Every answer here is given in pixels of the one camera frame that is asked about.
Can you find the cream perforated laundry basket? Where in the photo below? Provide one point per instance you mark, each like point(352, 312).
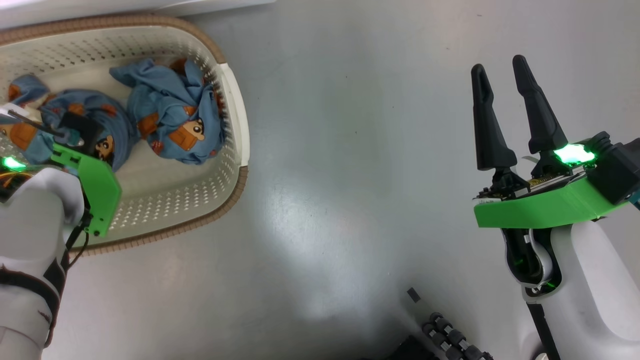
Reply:
point(165, 200)

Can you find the white washing machine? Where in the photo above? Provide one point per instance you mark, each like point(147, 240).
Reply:
point(100, 7)

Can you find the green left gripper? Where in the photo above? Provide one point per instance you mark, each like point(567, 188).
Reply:
point(97, 185)

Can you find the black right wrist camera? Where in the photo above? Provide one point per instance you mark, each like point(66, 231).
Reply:
point(620, 167)

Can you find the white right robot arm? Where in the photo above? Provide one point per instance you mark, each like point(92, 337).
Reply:
point(590, 290)

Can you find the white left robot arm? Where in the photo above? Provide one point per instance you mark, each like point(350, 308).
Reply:
point(30, 225)

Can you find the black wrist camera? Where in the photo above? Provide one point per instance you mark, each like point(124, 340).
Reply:
point(620, 167)
point(82, 130)

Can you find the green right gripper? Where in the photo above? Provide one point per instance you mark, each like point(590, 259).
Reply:
point(540, 207)

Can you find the blue cartoon print garment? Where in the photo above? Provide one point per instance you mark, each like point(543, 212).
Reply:
point(170, 115)
point(112, 125)

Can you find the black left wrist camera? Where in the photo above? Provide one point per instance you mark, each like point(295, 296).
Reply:
point(82, 130)

